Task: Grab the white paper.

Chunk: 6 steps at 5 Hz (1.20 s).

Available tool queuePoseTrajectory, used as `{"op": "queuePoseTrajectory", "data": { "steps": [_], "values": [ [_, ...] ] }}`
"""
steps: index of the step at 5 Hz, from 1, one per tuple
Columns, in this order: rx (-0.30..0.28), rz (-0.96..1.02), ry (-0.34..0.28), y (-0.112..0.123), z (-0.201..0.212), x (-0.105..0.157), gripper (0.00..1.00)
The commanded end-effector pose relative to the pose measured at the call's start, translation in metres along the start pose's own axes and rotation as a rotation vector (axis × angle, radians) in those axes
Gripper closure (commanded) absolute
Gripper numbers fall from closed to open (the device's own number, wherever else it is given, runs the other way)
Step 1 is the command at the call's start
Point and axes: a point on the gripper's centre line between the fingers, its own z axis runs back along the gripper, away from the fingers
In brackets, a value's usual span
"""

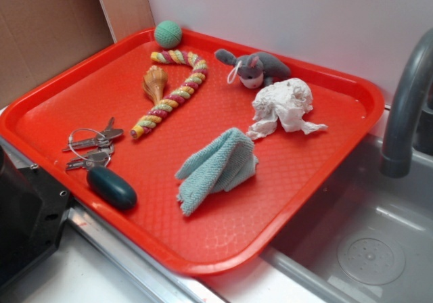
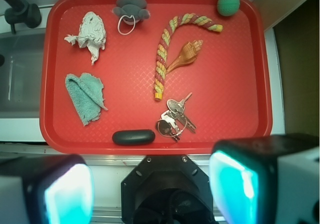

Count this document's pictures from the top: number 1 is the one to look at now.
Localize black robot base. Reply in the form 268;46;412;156
1;149;72;290

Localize crumpled white paper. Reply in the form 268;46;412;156
246;78;327;140

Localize red plastic tray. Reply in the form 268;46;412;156
1;29;384;276

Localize light blue folded cloth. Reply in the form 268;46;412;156
175;128;258;216

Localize grey plush donkey toy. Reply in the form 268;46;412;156
214;49;291;89

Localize brown seashell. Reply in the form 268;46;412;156
142;65;168;105

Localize dark teal key fob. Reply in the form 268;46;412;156
87;166;137;210

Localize green rubber ball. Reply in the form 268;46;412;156
154;20;183;49

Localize grey plastic sink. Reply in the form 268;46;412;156
262;117;432;302

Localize grey faucet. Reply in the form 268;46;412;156
380;30;432;178

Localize brown cardboard panel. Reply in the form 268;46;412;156
1;0;154;107

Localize striped candy cane rope toy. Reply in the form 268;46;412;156
130;49;208;139

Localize silver keys on ring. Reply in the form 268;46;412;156
62;117;124;170

